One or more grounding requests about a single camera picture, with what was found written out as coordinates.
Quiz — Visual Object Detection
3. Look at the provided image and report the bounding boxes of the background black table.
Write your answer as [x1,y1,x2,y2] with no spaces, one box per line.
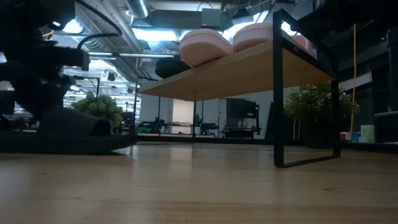
[223,126,262,139]

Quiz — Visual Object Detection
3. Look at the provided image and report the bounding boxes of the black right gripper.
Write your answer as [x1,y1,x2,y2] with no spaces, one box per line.
[297,0,398,41]

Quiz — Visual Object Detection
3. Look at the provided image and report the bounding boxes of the background black monitor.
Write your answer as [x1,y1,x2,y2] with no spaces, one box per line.
[226,98,261,119]

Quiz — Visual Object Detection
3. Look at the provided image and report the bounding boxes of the white green cylinder container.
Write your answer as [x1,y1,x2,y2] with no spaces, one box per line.
[360,124,376,144]

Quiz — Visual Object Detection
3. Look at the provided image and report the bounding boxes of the wooden shelf black metal frame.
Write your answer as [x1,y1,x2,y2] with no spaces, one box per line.
[135,8,341,169]

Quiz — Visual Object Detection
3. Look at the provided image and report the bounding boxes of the yellow cable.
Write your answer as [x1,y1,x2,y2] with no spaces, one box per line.
[349,24,358,134]

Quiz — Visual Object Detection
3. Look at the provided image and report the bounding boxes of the black rectangular metal stand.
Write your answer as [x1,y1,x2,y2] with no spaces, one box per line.
[74,76,101,97]

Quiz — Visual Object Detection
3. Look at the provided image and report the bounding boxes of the small round green plant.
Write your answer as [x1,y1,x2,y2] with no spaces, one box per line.
[72,91,124,128]

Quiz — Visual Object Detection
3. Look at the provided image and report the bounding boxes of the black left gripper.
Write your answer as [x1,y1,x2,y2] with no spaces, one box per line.
[0,42,91,123]

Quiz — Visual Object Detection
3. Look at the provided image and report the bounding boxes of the potted plant white flowers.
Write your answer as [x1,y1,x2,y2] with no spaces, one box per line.
[282,81,360,147]

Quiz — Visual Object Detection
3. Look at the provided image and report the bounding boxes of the pink slide sandal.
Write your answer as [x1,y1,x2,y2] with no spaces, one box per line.
[179,28,233,68]
[232,22,317,58]

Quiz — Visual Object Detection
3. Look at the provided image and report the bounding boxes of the black slide sandal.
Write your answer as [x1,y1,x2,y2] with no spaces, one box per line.
[0,105,137,156]
[154,57,192,79]

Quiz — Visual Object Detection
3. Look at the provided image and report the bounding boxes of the black aluminium table frame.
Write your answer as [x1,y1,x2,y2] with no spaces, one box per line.
[136,134,307,146]

